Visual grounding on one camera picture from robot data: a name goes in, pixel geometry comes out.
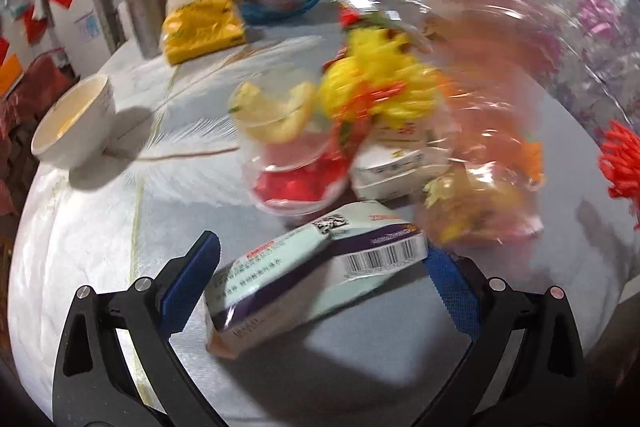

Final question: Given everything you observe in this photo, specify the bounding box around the lemon wedge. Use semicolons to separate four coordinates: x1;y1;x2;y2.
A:
232;82;281;132
260;82;317;145

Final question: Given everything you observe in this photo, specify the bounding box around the long orange box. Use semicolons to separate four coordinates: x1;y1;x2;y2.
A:
0;54;23;95

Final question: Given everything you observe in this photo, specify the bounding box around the mint and purple medicine box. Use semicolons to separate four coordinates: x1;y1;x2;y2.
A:
205;201;430;360

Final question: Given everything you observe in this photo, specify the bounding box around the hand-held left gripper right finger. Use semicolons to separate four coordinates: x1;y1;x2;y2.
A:
415;247;588;427

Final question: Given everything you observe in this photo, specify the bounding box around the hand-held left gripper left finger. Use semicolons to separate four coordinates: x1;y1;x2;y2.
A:
52;231;236;427

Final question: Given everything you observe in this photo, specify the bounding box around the clear plastic cup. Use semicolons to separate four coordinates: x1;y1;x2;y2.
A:
227;64;351;215

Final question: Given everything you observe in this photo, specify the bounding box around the red tassel ornament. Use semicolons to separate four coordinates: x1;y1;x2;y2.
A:
599;119;640;233

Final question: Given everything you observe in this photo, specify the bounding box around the white medicine carton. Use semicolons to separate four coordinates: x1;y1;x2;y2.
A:
350;127;451;202

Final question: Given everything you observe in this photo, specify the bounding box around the blue glass fruit bowl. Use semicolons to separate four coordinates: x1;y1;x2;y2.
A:
215;0;333;25

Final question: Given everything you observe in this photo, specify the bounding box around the white ceramic bowl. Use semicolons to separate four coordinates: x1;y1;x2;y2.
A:
31;74;117;168

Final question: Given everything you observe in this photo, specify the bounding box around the floral plastic sheet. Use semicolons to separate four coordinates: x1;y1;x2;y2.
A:
470;0;640;158

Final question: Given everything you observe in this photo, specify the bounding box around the clear plastic bag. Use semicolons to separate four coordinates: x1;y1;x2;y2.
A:
345;0;551;248

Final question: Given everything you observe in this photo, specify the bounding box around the stainless steel bottle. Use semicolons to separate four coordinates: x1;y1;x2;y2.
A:
122;0;168;60

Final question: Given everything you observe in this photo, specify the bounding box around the yellow plastic bag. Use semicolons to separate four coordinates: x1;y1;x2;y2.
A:
162;0;247;66

